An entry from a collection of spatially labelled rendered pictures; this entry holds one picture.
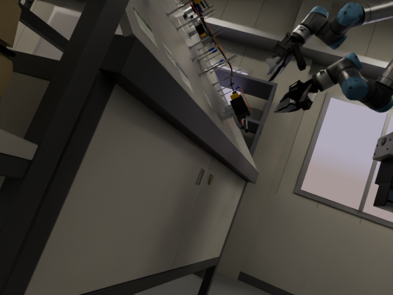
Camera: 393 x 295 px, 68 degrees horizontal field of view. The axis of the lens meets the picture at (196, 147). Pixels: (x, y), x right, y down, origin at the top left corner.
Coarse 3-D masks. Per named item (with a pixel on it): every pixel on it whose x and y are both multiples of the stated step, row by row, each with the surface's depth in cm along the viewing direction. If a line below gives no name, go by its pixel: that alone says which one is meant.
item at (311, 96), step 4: (308, 84) 116; (312, 84) 115; (308, 88) 114; (312, 88) 115; (316, 88) 116; (304, 92) 114; (308, 92) 113; (312, 92) 114; (316, 92) 116; (304, 96) 113; (308, 96) 113; (312, 96) 114; (300, 100) 113; (304, 100) 111; (308, 100) 112; (312, 100) 114; (300, 104) 112; (304, 104) 111; (308, 104) 112; (304, 108) 112; (308, 108) 112
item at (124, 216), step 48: (96, 144) 50; (144, 144) 63; (192, 144) 83; (96, 192) 54; (144, 192) 68; (192, 192) 93; (48, 240) 47; (96, 240) 57; (144, 240) 74; (48, 288) 50; (96, 288) 62
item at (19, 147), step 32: (96, 0) 39; (128, 0) 41; (96, 32) 38; (64, 64) 38; (96, 64) 39; (64, 96) 36; (32, 128) 37; (64, 128) 38; (0, 160) 32; (32, 160) 35; (0, 192) 36; (32, 192) 36; (0, 224) 34; (0, 256) 35; (0, 288) 36
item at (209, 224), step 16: (208, 176) 101; (224, 176) 116; (208, 192) 105; (224, 192) 122; (240, 192) 146; (208, 208) 110; (224, 208) 128; (192, 224) 100; (208, 224) 115; (224, 224) 136; (192, 240) 105; (208, 240) 121; (224, 240) 144; (176, 256) 96; (192, 256) 110; (208, 256) 128
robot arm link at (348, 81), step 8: (344, 72) 105; (352, 72) 103; (344, 80) 103; (352, 80) 100; (360, 80) 99; (344, 88) 102; (352, 88) 100; (360, 88) 99; (368, 88) 102; (352, 96) 102; (360, 96) 102; (368, 96) 104
